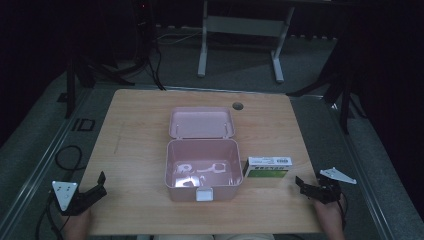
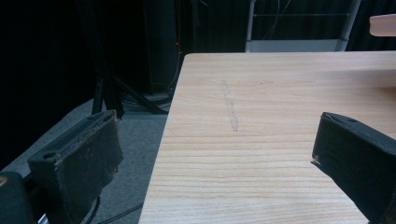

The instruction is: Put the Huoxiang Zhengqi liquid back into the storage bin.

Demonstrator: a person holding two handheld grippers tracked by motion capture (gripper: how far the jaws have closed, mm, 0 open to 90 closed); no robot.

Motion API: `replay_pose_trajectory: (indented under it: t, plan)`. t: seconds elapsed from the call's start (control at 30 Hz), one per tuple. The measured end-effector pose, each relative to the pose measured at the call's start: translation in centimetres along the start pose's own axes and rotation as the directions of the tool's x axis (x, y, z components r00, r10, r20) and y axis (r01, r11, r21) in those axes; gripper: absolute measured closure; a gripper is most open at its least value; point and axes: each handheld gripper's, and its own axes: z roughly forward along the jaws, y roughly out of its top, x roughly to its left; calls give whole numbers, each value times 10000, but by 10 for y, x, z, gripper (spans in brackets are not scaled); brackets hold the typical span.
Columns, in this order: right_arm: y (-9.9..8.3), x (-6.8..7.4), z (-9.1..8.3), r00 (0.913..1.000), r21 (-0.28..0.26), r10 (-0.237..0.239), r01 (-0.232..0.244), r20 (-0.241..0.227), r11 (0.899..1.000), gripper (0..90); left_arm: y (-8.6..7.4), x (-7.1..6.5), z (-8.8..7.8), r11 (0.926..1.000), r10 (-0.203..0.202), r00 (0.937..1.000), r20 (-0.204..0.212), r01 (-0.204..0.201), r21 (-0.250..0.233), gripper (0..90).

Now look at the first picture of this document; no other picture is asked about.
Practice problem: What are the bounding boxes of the black hanging cables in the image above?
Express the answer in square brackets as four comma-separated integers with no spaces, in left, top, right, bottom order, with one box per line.
[133,0,168,92]

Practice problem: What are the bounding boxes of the black cable loop on floor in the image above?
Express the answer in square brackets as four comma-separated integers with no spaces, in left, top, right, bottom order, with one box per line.
[54,145,85,173]

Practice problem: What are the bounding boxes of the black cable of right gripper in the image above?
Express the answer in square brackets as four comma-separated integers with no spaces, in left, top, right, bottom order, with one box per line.
[337,191,348,232]

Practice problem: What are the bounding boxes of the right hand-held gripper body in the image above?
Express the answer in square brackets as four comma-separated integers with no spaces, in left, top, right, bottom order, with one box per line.
[307,167,358,205]

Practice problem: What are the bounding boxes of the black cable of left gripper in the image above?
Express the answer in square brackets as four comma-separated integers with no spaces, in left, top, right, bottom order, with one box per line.
[35,190,72,240]

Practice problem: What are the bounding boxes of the white metal desk frame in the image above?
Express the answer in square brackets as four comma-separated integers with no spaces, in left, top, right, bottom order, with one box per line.
[196,0,296,84]

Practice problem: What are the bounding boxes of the person's right hand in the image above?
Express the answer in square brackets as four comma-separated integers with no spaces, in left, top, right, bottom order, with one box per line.
[313,198,347,240]

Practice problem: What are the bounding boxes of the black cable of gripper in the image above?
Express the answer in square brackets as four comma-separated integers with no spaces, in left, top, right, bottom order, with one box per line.
[337,191,348,232]
[35,190,72,240]

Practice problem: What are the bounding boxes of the person's left hand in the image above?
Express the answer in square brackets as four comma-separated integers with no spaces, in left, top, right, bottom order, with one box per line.
[62,207,93,240]

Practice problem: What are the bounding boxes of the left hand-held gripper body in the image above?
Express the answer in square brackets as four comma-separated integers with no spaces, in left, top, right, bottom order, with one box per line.
[51,180,98,217]

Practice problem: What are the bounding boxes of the pink plastic storage box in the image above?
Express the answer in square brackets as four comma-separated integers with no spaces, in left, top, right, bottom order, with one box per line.
[164,106,244,203]

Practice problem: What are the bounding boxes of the white and green medicine box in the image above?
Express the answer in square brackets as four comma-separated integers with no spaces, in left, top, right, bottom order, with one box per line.
[242,156,294,180]

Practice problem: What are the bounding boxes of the black metal stand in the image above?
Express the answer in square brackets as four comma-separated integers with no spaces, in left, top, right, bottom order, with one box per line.
[63,56,136,120]
[285,31,368,136]

